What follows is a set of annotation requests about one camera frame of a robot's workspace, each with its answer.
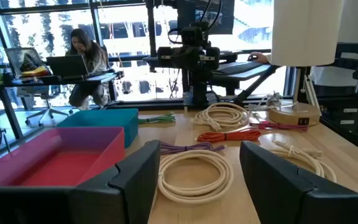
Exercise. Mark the pink plastic bin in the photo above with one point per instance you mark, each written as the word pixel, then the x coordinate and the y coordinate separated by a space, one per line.
pixel 57 168

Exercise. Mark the yellow folder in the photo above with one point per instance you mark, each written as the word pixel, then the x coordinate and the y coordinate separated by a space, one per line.
pixel 37 72

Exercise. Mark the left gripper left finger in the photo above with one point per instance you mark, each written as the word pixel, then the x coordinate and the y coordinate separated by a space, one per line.
pixel 110 199

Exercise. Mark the dark striped bundle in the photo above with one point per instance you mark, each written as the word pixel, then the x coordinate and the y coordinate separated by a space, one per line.
pixel 30 62

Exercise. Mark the office chair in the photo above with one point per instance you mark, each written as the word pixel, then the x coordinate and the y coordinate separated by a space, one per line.
pixel 47 110

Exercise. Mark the person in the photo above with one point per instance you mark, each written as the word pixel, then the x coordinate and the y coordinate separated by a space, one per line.
pixel 89 62

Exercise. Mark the teal plastic bin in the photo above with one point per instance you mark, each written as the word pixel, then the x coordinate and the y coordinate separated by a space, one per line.
pixel 104 119

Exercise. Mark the person's hand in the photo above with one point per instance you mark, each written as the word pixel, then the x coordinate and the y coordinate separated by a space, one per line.
pixel 259 58

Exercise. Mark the black monitor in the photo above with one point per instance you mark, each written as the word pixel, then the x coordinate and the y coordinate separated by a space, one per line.
pixel 194 12

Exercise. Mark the white shade wooden base lamp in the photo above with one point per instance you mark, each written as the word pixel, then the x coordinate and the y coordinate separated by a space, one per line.
pixel 303 31

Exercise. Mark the black laptop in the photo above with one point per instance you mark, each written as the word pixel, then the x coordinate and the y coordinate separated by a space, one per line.
pixel 68 66

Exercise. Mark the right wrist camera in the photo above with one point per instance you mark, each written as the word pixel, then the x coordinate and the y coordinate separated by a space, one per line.
pixel 193 34

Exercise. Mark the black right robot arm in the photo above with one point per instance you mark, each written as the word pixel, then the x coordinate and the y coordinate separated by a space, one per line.
pixel 199 88

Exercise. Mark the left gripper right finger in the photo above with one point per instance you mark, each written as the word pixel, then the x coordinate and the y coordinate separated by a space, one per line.
pixel 284 199

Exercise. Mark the black keyboard tray desk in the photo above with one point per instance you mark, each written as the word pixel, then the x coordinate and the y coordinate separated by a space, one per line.
pixel 238 68

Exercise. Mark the black office desk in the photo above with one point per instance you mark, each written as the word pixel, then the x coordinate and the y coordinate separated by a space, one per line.
pixel 102 77

